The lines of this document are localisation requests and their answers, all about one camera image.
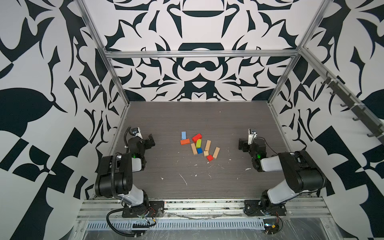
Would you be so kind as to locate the natural wood block 31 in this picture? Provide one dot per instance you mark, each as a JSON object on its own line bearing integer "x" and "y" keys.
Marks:
{"x": 208, "y": 144}

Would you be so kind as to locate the light blue wood block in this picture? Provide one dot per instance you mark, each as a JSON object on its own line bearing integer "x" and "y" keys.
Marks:
{"x": 183, "y": 135}

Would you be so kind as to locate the natural wood block 58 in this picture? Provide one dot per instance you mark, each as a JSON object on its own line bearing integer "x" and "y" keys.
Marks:
{"x": 216, "y": 152}

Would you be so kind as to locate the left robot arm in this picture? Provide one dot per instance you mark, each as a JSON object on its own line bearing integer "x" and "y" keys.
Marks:
{"x": 115, "y": 175}

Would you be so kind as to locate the right circuit board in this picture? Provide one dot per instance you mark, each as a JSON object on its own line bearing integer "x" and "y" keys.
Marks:
{"x": 273, "y": 227}

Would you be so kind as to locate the white slotted cable duct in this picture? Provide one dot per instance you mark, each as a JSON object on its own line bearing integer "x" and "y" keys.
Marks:
{"x": 202, "y": 224}

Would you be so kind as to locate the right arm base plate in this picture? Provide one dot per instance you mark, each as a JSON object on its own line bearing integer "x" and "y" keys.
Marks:
{"x": 263, "y": 207}

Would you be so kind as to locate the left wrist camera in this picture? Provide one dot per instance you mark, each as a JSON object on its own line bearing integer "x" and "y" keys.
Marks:
{"x": 136, "y": 132}

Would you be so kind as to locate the natural wood block 29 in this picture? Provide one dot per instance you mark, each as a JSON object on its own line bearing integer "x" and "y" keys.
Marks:
{"x": 194, "y": 149}

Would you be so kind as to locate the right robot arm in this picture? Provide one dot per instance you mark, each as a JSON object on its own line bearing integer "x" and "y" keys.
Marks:
{"x": 302, "y": 176}

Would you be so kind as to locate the orange wood block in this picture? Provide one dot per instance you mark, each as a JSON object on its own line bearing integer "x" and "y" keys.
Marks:
{"x": 185, "y": 142}

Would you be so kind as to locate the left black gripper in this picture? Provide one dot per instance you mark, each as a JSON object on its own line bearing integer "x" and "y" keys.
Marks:
{"x": 149, "y": 141}

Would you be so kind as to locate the lime green wood block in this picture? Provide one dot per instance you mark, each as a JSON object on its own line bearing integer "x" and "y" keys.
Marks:
{"x": 198, "y": 143}

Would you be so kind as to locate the red arch wood block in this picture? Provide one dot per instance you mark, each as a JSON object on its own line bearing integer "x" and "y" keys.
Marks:
{"x": 196, "y": 138}

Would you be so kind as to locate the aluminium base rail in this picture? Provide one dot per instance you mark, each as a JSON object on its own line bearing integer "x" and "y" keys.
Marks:
{"x": 302, "y": 207}

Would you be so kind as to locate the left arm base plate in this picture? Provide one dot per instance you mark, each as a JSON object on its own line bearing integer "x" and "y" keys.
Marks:
{"x": 151, "y": 209}

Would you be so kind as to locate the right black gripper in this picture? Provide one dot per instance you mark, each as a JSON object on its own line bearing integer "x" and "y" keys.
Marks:
{"x": 243, "y": 145}

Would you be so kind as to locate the small red wood cube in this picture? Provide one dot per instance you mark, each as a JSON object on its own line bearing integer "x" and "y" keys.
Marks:
{"x": 210, "y": 158}

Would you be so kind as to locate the aluminium frame crossbar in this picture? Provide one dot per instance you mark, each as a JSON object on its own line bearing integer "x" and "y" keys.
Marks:
{"x": 200, "y": 54}

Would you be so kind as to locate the black hook rack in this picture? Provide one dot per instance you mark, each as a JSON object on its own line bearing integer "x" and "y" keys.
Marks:
{"x": 352, "y": 103}

